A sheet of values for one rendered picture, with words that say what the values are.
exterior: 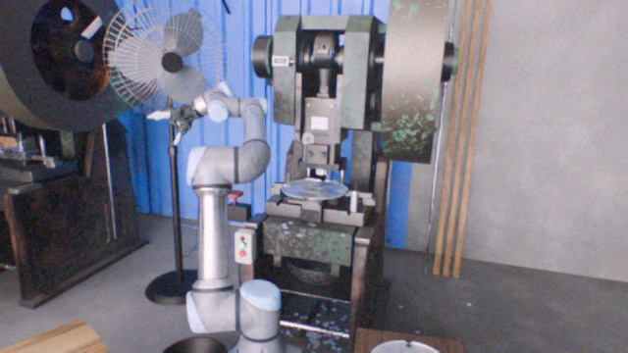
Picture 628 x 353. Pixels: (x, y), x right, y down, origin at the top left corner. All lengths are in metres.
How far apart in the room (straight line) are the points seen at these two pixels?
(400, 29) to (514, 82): 1.67
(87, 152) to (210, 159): 1.76
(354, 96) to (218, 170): 0.72
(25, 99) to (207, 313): 1.46
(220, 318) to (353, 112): 0.95
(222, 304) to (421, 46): 0.98
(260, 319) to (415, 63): 0.91
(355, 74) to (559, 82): 1.64
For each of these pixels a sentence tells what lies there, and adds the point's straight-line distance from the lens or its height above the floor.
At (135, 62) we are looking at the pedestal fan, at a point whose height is 1.29.
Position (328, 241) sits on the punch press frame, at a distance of 1.80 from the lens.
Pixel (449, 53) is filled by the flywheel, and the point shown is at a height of 1.36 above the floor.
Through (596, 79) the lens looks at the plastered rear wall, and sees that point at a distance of 3.13.
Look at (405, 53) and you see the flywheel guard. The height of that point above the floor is 1.35.
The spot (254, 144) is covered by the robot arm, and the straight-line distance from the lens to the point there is 1.32.
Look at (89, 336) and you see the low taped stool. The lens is 1.84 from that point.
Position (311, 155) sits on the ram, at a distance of 1.83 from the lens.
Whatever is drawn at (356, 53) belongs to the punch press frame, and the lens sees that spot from 1.75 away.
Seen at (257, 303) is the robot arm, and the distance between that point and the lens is 1.25.
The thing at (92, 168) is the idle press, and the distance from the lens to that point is 2.94.
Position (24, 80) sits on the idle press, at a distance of 2.36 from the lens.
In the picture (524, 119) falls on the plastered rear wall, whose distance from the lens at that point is 3.07.
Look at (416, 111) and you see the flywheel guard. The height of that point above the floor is 1.17.
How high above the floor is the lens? 1.32
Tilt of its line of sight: 16 degrees down
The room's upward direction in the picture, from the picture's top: 2 degrees clockwise
